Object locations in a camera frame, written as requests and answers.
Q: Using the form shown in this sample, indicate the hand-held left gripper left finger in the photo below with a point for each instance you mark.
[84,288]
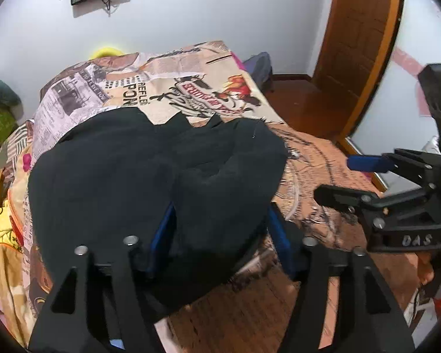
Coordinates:
[163,230]

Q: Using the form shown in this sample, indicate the black garment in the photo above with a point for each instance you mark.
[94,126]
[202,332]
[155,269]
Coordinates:
[114,172]

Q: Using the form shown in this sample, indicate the newspaper print blanket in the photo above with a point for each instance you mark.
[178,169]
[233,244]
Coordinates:
[191,77]

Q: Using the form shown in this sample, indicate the wooden door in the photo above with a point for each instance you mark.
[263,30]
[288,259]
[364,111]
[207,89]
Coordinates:
[356,44]

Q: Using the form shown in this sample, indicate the pink wall tape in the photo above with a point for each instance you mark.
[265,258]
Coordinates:
[408,60]

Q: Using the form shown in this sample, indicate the yellow cartoon blanket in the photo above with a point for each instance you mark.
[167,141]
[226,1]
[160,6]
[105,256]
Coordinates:
[0,235]

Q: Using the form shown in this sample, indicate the dark green bag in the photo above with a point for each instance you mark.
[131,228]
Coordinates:
[2,93]

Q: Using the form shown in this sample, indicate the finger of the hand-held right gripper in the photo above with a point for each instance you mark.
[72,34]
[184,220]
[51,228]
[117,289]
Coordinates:
[338,195]
[364,163]

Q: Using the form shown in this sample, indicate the yellow cushion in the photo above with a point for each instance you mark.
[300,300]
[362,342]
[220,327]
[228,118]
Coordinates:
[104,52]

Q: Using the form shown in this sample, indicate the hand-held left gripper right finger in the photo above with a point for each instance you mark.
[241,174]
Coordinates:
[280,236]

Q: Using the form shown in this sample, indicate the pink cloth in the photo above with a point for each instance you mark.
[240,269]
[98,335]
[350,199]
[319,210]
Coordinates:
[238,60]

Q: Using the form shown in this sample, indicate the purple bag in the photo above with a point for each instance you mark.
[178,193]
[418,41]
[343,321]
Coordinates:
[259,68]

